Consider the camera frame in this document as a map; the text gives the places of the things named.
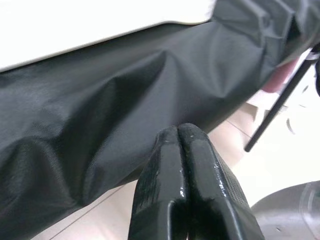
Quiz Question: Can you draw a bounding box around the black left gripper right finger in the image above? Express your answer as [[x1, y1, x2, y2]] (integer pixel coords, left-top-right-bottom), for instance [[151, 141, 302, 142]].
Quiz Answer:
[[177, 122, 266, 240]]

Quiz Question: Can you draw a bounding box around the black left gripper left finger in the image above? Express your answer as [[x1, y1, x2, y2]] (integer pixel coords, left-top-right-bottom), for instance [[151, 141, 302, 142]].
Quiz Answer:
[[127, 124, 189, 240]]

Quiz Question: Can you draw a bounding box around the white plastic children table top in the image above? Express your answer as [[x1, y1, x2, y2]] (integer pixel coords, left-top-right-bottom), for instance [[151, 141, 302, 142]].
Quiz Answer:
[[0, 0, 217, 73]]

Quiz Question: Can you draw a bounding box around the black table cloth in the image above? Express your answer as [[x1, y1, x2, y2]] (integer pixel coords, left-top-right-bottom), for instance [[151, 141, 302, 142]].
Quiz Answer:
[[0, 0, 320, 231]]

